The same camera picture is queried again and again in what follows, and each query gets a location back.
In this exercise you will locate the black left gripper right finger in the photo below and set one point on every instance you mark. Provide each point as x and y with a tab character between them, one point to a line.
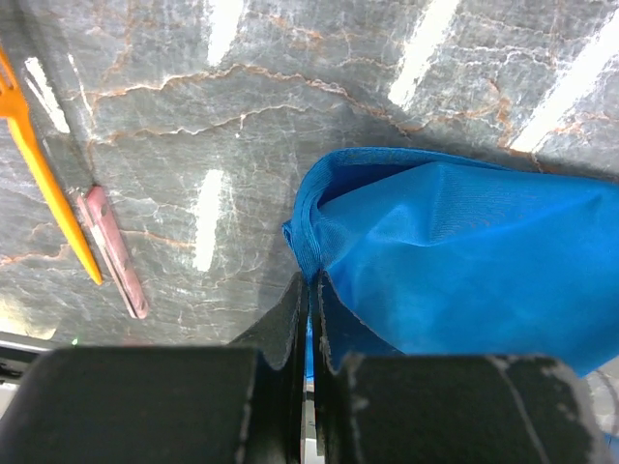
375	404

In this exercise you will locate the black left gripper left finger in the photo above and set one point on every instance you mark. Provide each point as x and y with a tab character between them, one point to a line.
240	402

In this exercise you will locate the blue cloth napkin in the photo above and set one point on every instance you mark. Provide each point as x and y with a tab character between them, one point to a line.
444	255

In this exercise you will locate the orange plastic fork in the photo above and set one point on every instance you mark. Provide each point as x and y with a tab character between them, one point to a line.
15	109

